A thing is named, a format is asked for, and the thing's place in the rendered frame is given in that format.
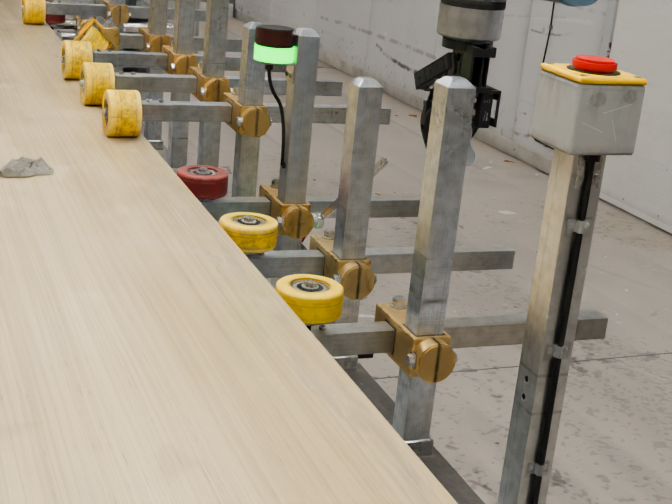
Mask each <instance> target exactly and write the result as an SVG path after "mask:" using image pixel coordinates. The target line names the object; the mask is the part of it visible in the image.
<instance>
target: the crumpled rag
mask: <svg viewBox="0 0 672 504"><path fill-rule="evenodd" d="M54 170H55V169H53V168H50V167H49V166H48V165H47V163H46V162H45V161H44V159H43V158H42V157H39V158H38V159H36V160H33V159H31V158H28V157H25V158H24V157H20V158H18V159H13V158H12V159H11V160H10V161H9V162H8V163H7V164H6V165H5V166H3V167H2V168H1V169H0V174H1V173H2V174H3V175H4V177H7V176H8V177H9V176H10V177H12V176H13V177H14V176H15V177H16V176H18V177H20V176H22V177H24V176H25V177H26V176H27V177H29V175H30V176H31V175H36V174H38V175H42V174H43V175H46V174H47V175H48V174H53V173H54ZM54 174H55V173H54Z"/></svg>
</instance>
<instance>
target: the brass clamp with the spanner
mask: <svg viewBox="0 0 672 504"><path fill-rule="evenodd" d="M259 197H266V198H267V199H268V200H269V201H270V202H271V205H270V217H272V218H274V219H275V220H276V221H277V222H278V233H277V234H278V235H288V236H289V237H291V238H293V239H297V238H298V239H301V238H304V237H306V236H307V235H308V234H309V233H310V232H311V231H312V229H313V226H314V218H313V215H312V214H311V212H310V211H311V204H309V203H308V202H307V201H306V200H305V203H283V202H282V201H281V200H280V199H279V198H278V189H276V188H272V187H270V185H260V188H259Z"/></svg>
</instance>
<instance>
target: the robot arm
mask: <svg viewBox="0 0 672 504"><path fill-rule="evenodd" d="M506 1H507V0H441V1H440V4H439V13H438V21H437V30H436V32H437V33H438V34H440V35H442V36H443V38H442V46H443V47H445V48H448V49H453V52H448V53H447V54H445V55H443V56H442V57H440V58H438V59H437V60H435V61H434V62H432V63H430V64H429V65H427V66H425V67H424V68H422V69H421V70H419V71H417V72H416V73H414V79H415V87H416V90H424V91H430V93H429V95H428V99H427V100H424V101H423V111H422V114H421V119H420V127H421V132H422V136H423V140H424V144H425V148H426V149H427V141H428V133H429V125H430V117H431V109H432V101H433V93H434V85H435V81H437V80H439V79H441V78H443V77H445V76H460V77H463V78H465V79H467V80H468V81H469V82H470V83H471V84H472V85H473V86H474V87H475V88H476V94H475V101H474V108H473V116H472V123H471V131H470V138H469V145H468V153H467V160H466V166H472V165H473V164H474V163H475V159H476V153H475V151H474V149H473V147H472V145H471V139H472V137H473V136H474V135H475V133H476V132H477V130H478V128H489V125H490V126H492V127H496V125H497V118H498V112H499V105H500V98H501V91H500V90H498V89H495V88H493V87H490V86H488V85H486V83H487V76H488V69H489V61H490V58H496V51H497V48H495V47H493V41H498V40H499V39H500V38H501V32H502V25H503V19H504V11H505V9H506ZM544 1H550V2H556V3H562V4H564V5H566V6H571V7H578V6H589V5H592V4H593V3H595V2H596V1H597V0H544ZM493 99H494V100H497V103H496V110H495V117H494V118H492V117H490V116H491V109H492V102H493Z"/></svg>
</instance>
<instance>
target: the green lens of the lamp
mask: <svg viewBox="0 0 672 504"><path fill-rule="evenodd" d="M294 49H295V47H294V46H293V48H287V49H281V48H269V47H263V46H259V45H257V44H256V43H255V45H254V59H255V60H257V61H261V62H267V63H277V64H288V63H293V61H294Z"/></svg>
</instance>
